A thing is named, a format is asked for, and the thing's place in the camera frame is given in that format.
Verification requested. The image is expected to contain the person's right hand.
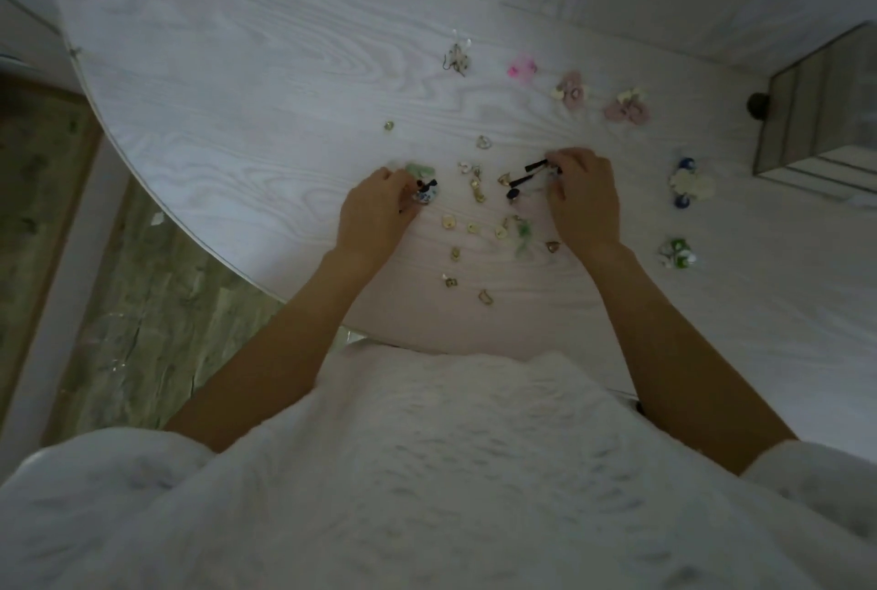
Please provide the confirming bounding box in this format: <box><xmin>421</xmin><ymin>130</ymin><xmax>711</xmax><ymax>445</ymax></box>
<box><xmin>544</xmin><ymin>147</ymin><xmax>622</xmax><ymax>252</ymax></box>

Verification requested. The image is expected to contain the person's left hand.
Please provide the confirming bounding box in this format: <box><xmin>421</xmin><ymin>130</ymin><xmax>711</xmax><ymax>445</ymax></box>
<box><xmin>335</xmin><ymin>166</ymin><xmax>427</xmax><ymax>266</ymax></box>

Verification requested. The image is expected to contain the person's left forearm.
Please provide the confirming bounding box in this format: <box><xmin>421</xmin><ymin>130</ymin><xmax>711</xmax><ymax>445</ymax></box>
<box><xmin>163</xmin><ymin>247</ymin><xmax>364</xmax><ymax>455</ymax></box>

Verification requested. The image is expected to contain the person's right forearm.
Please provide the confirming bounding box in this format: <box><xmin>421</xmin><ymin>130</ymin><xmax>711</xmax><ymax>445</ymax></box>
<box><xmin>582</xmin><ymin>241</ymin><xmax>800</xmax><ymax>477</ymax></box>

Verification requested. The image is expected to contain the scatter of small gold charms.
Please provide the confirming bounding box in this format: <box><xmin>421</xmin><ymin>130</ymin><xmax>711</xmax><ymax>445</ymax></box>
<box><xmin>382</xmin><ymin>120</ymin><xmax>563</xmax><ymax>309</ymax></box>

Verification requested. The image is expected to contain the green ribbon bow ornament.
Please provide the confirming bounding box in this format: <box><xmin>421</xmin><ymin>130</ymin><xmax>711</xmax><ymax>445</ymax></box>
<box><xmin>510</xmin><ymin>219</ymin><xmax>536</xmax><ymax>261</ymax></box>

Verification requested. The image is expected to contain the pale pink flower ornament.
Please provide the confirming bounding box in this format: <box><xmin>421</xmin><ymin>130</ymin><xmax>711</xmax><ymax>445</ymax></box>
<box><xmin>552</xmin><ymin>70</ymin><xmax>592</xmax><ymax>111</ymax></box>

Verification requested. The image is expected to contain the mauve cream flower ornament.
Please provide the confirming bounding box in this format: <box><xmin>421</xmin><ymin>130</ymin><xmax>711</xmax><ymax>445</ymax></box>
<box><xmin>603</xmin><ymin>87</ymin><xmax>652</xmax><ymax>126</ymax></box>

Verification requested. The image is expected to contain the blue cream flower ornament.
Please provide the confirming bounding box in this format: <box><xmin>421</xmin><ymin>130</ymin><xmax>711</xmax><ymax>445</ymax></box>
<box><xmin>668</xmin><ymin>156</ymin><xmax>718</xmax><ymax>211</ymax></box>

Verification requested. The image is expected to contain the green white flower ornament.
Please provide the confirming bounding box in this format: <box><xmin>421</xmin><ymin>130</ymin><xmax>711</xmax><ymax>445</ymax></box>
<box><xmin>658</xmin><ymin>237</ymin><xmax>699</xmax><ymax>270</ymax></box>

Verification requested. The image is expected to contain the beige flower hook earring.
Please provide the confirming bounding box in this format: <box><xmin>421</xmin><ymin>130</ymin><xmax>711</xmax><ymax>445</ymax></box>
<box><xmin>444</xmin><ymin>30</ymin><xmax>475</xmax><ymax>78</ymax></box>

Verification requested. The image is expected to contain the white textured shirt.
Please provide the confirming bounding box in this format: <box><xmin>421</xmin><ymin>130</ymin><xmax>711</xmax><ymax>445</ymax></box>
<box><xmin>0</xmin><ymin>344</ymin><xmax>877</xmax><ymax>590</ymax></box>

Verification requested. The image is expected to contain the glass box with metal frame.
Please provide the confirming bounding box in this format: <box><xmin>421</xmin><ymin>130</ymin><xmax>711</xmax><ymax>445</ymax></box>
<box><xmin>751</xmin><ymin>21</ymin><xmax>877</xmax><ymax>201</ymax></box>

